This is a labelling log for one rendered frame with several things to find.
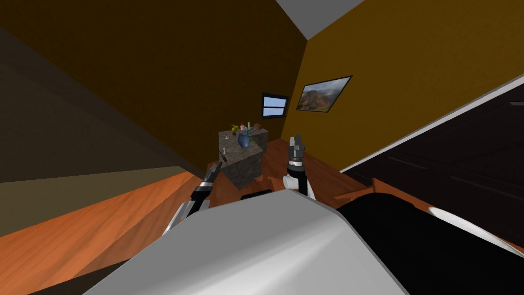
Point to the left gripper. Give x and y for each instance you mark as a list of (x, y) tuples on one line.
[(211, 176)]

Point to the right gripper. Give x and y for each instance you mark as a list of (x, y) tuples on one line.
[(295, 153)]

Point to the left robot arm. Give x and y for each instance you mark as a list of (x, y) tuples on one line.
[(198, 197)]

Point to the grey stone counter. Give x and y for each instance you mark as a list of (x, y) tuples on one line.
[(245, 164)]

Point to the black framed window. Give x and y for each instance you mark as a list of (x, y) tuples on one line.
[(274, 106)]

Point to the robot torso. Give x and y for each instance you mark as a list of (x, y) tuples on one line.
[(262, 246)]

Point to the black cabinet with pale edge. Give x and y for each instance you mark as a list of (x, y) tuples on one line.
[(458, 164)]

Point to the landscape picture in dark frame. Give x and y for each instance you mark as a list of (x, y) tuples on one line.
[(322, 95)]

